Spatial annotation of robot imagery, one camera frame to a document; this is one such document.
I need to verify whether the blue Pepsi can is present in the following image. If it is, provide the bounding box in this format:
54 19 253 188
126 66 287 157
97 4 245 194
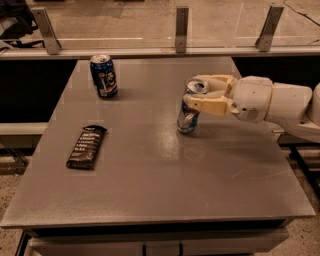
90 55 118 99

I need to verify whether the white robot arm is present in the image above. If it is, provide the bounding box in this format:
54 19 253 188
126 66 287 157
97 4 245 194
177 75 320 143

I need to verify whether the horizontal metal rail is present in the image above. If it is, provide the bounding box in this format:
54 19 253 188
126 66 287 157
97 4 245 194
0 45 320 60

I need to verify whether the right metal rail bracket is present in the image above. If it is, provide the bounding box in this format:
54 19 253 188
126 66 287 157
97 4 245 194
255 4 284 52

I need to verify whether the metal rail bracket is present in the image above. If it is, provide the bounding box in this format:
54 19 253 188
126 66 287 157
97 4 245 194
31 7 61 55
255 4 284 52
175 7 189 53

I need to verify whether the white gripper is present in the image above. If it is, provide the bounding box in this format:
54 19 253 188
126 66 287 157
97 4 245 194
183 74 273 123

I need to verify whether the black snack bar wrapper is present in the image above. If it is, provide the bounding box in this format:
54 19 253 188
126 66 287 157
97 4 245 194
66 125 107 170

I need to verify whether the Red Bull can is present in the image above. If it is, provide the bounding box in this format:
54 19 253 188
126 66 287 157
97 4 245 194
177 77 209 134

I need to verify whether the middle metal rail bracket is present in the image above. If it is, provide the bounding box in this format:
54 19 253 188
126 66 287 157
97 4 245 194
175 7 189 53

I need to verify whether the grey table cabinet base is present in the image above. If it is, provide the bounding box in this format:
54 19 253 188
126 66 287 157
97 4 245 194
14 220 289 256

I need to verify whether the dark equipment top left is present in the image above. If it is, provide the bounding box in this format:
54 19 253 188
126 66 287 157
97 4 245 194
0 0 44 50

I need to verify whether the left metal rail bracket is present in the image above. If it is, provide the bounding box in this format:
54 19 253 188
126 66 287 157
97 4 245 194
31 7 61 55

